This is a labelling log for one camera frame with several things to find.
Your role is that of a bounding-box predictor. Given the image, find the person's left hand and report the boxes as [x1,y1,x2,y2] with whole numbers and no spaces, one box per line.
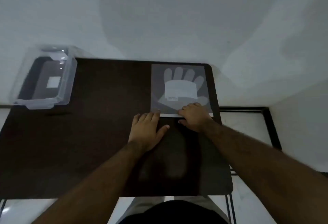
[127,112,170,153]

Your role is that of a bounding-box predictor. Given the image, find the person's left forearm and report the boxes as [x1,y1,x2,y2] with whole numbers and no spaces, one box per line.
[30,141,152,224]

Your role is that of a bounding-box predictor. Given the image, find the white paper card insert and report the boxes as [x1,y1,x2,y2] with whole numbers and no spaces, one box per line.
[165,80,197,102]

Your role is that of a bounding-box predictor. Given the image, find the person's right forearm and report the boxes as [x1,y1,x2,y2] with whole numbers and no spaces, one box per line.
[205,123,328,224]

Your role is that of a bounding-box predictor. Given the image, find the grey plastic glove packet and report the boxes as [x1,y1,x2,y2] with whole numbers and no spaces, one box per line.
[150,64,214,118]

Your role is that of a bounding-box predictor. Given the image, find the clear plastic box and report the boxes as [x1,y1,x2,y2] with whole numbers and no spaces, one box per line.
[10,44,78,110]

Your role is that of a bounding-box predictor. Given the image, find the clear plastic glove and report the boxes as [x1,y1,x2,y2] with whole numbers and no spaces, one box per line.
[156,67,209,110]

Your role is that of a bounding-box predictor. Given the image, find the person's black shirt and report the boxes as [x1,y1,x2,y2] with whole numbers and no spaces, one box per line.
[122,200,229,224]

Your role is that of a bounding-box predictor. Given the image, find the person's right hand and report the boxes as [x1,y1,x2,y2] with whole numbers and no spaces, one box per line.
[178,102,218,134]

